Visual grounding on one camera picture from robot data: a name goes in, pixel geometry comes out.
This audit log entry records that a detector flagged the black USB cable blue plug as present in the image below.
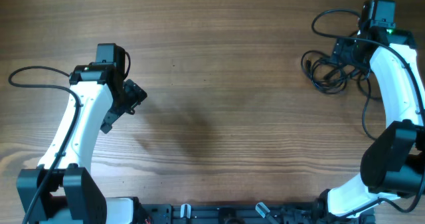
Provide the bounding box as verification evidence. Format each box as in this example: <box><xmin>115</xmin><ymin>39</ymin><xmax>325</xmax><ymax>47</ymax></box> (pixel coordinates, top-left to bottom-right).
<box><xmin>300</xmin><ymin>50</ymin><xmax>361</xmax><ymax>95</ymax></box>

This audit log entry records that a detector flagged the black USB cable gold plug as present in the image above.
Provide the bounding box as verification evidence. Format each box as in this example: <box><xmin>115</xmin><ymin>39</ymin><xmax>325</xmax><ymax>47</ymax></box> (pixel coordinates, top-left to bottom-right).
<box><xmin>356</xmin><ymin>73</ymin><xmax>383</xmax><ymax>140</ymax></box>

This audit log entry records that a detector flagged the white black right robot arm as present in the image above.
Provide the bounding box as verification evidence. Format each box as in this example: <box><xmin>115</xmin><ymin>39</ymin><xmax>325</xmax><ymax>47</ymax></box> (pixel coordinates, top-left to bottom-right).
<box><xmin>312</xmin><ymin>0</ymin><xmax>424</xmax><ymax>223</ymax></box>

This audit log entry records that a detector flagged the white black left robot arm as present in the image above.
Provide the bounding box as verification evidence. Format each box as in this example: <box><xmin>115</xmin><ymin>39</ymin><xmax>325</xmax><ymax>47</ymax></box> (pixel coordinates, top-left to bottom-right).
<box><xmin>17</xmin><ymin>43</ymin><xmax>149</xmax><ymax>223</ymax></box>

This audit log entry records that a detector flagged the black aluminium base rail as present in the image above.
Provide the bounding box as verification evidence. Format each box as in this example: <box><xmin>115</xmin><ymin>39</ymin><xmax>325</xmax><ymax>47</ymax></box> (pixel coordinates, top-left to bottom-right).
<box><xmin>132</xmin><ymin>202</ymin><xmax>376</xmax><ymax>224</ymax></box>

